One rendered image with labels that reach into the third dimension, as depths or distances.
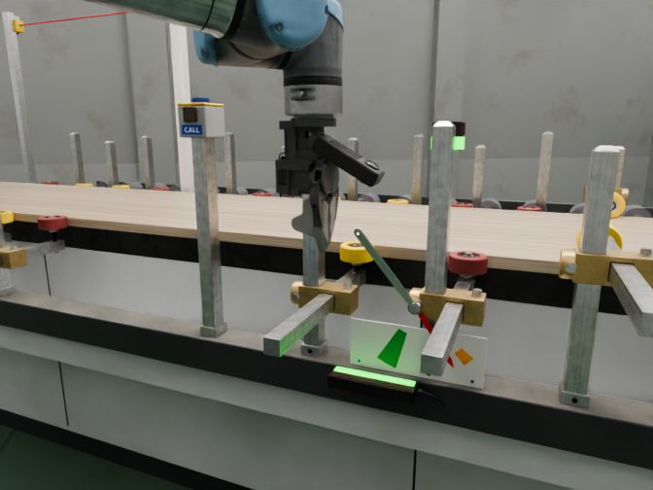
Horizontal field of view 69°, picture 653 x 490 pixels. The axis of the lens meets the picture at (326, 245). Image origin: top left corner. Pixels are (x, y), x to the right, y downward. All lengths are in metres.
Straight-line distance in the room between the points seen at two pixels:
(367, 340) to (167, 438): 0.96
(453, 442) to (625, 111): 5.65
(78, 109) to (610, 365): 4.32
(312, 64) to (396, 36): 4.29
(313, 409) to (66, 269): 1.01
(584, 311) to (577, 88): 5.19
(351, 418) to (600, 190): 0.66
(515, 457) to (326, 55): 0.80
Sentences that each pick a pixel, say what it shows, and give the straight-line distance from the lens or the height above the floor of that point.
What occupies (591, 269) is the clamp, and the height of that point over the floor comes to 0.95.
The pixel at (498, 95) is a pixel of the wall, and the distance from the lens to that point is 5.45.
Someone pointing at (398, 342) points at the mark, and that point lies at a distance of 0.95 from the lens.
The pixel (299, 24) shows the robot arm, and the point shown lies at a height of 1.27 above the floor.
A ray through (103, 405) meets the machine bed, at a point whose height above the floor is 0.25.
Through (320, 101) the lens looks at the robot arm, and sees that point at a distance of 0.73.
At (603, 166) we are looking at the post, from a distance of 0.86.
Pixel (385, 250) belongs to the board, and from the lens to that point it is 1.14.
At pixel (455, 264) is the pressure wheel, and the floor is 0.89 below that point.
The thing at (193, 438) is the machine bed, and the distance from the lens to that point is 1.68.
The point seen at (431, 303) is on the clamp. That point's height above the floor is 0.85.
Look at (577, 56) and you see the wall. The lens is 6.02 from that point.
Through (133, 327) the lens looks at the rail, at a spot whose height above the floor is 0.70.
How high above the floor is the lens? 1.16
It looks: 13 degrees down
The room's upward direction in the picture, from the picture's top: straight up
